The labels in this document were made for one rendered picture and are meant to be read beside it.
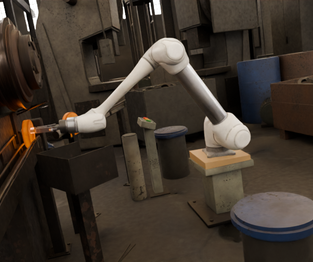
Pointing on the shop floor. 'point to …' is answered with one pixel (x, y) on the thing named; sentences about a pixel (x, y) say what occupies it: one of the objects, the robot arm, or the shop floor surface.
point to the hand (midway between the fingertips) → (28, 130)
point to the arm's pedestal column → (219, 197)
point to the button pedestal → (152, 152)
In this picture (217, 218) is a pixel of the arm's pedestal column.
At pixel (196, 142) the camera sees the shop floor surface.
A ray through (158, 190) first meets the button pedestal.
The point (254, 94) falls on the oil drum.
